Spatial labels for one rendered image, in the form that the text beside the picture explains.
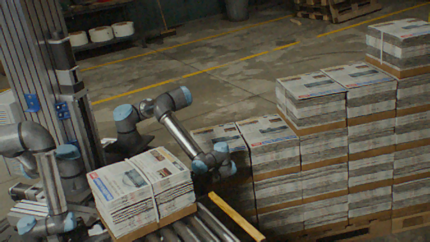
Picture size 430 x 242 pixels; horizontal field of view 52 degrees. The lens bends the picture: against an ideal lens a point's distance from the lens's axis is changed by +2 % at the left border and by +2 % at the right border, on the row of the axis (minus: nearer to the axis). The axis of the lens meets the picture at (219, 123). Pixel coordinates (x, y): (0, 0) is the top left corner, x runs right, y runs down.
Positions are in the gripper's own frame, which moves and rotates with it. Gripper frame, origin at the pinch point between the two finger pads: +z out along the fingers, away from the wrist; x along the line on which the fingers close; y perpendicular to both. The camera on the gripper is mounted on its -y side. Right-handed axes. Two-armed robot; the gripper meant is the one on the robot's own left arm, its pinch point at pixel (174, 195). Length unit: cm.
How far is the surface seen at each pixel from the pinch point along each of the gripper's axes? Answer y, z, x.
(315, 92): 28, -90, 3
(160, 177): 25.1, 11.5, 20.4
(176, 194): 15.1, 6.7, 22.3
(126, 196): 24.1, 27.7, 22.8
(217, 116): -78, -146, -225
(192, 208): 5.0, 0.2, 22.3
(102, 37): -46, -137, -607
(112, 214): 18.5, 34.6, 22.3
